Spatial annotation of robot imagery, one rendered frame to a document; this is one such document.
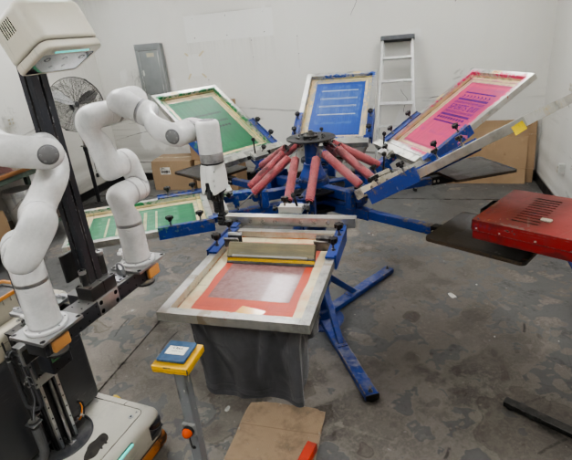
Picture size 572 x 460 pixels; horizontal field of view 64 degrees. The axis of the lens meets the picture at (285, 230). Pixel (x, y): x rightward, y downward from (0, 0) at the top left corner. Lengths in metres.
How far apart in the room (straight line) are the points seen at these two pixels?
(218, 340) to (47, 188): 0.87
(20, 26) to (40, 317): 0.79
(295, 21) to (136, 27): 2.20
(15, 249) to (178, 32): 5.56
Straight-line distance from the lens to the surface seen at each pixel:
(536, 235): 2.03
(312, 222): 2.31
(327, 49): 6.08
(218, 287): 1.94
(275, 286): 1.88
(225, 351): 1.89
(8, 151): 1.33
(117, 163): 1.74
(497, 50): 6.04
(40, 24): 1.39
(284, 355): 1.82
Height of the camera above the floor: 1.90
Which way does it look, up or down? 23 degrees down
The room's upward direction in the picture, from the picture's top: 5 degrees counter-clockwise
